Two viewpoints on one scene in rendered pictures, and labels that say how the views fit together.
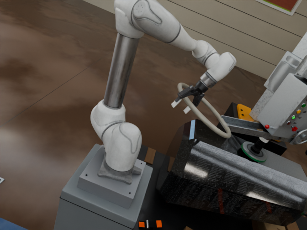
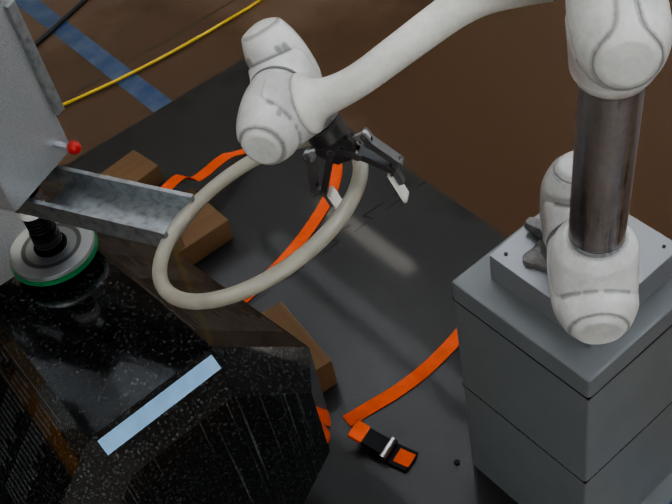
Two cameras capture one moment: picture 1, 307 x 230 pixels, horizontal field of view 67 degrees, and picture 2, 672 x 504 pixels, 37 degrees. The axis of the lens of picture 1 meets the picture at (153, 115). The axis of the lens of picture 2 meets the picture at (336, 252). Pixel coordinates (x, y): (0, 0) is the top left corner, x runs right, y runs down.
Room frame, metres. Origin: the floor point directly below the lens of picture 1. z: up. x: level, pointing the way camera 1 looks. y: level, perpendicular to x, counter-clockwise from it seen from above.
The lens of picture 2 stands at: (2.03, 1.01, 2.51)
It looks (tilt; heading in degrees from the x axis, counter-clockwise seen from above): 46 degrees down; 240
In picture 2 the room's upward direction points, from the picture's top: 13 degrees counter-clockwise
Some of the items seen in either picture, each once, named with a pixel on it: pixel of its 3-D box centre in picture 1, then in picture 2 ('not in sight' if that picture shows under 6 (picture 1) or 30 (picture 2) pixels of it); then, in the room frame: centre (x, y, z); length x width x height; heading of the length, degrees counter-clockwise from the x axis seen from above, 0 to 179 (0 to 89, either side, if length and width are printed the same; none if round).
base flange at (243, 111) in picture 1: (258, 121); not in sight; (2.51, -1.15, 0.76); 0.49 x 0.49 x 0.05; 88
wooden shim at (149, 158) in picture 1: (150, 155); not in sight; (2.07, -0.15, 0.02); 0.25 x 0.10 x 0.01; 2
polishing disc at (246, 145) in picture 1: (254, 150); (51, 247); (1.69, -0.90, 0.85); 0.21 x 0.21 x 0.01
